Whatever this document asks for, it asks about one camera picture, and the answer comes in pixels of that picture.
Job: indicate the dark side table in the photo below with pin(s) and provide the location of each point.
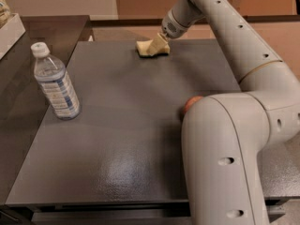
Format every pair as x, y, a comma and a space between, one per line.
22, 105

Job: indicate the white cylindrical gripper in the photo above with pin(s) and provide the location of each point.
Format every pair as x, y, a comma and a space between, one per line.
171, 25

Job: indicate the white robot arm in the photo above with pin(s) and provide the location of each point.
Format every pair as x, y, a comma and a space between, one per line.
223, 134

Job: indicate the red apple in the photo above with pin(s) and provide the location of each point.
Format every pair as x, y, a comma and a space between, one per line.
190, 102

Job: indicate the yellow sponge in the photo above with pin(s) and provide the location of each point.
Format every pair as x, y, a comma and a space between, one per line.
142, 46

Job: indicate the clear plastic water bottle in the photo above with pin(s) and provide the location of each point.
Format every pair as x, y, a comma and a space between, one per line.
52, 76

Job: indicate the white box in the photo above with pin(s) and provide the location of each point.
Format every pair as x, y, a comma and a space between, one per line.
10, 33

